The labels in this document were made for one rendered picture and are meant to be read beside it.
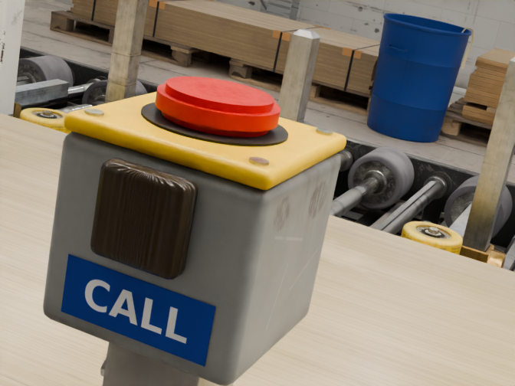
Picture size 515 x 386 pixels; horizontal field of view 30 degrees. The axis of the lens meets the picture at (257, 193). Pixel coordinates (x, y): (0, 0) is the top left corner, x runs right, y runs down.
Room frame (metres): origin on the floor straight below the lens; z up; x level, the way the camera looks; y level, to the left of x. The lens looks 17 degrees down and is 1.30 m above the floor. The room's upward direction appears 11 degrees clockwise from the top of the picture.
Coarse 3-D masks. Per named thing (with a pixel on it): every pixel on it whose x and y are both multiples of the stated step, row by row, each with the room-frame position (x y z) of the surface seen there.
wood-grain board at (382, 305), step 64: (0, 128) 1.33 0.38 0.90; (0, 192) 1.07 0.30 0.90; (0, 256) 0.89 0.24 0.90; (320, 256) 1.06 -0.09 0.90; (384, 256) 1.10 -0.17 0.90; (448, 256) 1.15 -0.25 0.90; (0, 320) 0.75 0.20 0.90; (320, 320) 0.88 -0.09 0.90; (384, 320) 0.91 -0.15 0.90; (448, 320) 0.94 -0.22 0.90; (512, 320) 0.98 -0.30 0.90; (0, 384) 0.65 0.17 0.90; (64, 384) 0.67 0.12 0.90; (256, 384) 0.73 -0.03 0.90; (320, 384) 0.75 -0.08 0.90; (384, 384) 0.77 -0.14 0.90; (448, 384) 0.79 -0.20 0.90; (512, 384) 0.82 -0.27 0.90
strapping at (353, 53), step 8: (152, 0) 6.92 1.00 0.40; (176, 0) 7.13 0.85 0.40; (280, 32) 6.53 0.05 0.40; (280, 40) 6.53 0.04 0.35; (288, 40) 6.51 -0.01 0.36; (344, 48) 6.36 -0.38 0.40; (352, 48) 6.38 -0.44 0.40; (360, 48) 6.45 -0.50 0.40; (352, 56) 6.33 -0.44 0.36; (360, 56) 6.31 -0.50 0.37; (344, 88) 6.33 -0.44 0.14
